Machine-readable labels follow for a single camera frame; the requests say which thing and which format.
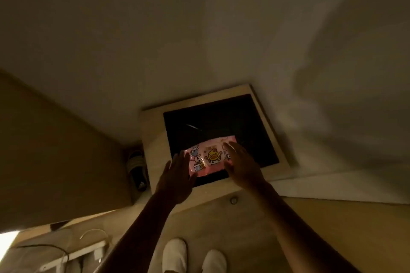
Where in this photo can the person's right hand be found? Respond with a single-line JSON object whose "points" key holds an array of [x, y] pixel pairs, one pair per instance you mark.
{"points": [[245, 172]]}

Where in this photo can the person's left hand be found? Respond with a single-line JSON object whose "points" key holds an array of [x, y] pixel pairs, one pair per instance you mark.
{"points": [[175, 183]]}

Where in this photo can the person's right thumb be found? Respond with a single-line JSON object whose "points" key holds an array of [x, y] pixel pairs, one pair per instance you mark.
{"points": [[228, 166]]}

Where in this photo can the person's left thumb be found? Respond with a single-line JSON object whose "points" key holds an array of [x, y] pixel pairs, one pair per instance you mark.
{"points": [[193, 178]]}

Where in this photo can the pink cartoon print packet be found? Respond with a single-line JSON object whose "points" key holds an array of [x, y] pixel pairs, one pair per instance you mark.
{"points": [[209, 157]]}

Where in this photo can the person's right forearm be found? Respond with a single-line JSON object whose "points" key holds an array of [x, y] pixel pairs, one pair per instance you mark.
{"points": [[298, 231]]}

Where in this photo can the person's left forearm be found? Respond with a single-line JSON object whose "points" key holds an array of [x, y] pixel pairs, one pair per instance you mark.
{"points": [[145, 234]]}

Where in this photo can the round metal drawer knob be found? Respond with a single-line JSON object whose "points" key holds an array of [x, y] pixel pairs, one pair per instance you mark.
{"points": [[233, 200]]}

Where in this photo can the light wooden open drawer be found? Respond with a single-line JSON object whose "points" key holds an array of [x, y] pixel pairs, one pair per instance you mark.
{"points": [[153, 141]]}

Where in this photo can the black striped slide sandal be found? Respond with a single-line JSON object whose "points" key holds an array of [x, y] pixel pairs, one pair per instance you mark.
{"points": [[137, 172]]}

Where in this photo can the person's right white slipper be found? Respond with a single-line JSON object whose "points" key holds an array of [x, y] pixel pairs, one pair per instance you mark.
{"points": [[214, 262]]}

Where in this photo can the white power strip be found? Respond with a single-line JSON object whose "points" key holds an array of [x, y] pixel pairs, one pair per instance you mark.
{"points": [[84, 253]]}

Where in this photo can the white bed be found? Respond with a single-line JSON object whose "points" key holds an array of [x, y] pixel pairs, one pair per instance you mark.
{"points": [[205, 32]]}

